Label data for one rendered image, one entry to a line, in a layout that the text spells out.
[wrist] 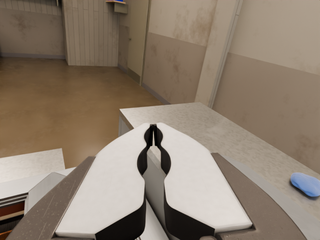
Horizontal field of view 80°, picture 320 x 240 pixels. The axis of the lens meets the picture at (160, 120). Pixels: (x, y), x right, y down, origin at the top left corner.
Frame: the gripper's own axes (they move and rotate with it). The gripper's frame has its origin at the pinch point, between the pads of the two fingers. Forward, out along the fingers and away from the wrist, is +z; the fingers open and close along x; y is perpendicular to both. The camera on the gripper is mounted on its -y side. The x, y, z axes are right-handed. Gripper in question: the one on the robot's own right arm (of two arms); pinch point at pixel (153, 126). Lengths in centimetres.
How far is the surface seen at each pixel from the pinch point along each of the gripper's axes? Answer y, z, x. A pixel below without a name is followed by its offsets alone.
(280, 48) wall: 18, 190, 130
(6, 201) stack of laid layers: 55, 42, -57
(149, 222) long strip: 61, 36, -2
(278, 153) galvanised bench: 49, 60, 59
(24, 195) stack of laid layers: 55, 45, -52
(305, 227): 44, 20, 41
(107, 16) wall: -20, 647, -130
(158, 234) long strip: 61, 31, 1
